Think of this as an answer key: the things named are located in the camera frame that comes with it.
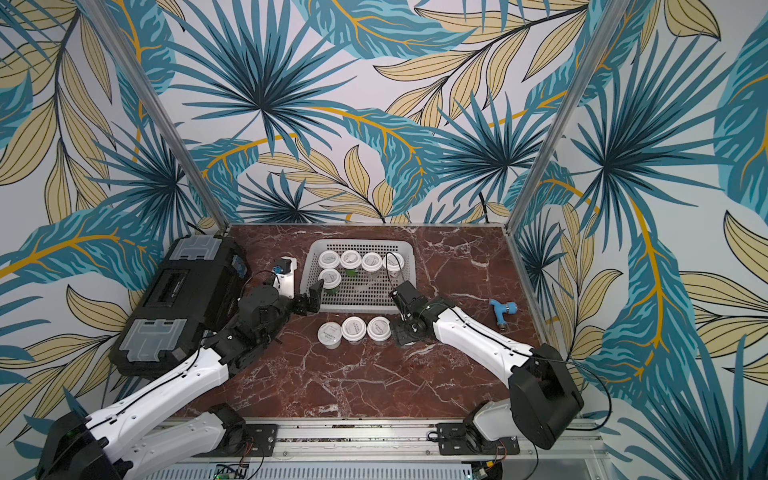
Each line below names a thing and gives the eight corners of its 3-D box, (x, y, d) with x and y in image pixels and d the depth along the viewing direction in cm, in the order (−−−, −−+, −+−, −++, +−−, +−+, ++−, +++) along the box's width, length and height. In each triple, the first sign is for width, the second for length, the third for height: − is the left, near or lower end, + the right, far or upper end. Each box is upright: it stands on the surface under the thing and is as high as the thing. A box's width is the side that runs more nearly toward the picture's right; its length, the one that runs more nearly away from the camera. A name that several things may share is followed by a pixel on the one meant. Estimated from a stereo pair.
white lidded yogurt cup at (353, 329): (342, 347, 90) (339, 337, 84) (344, 326, 94) (341, 315, 88) (365, 347, 90) (364, 337, 84) (366, 326, 94) (365, 315, 89)
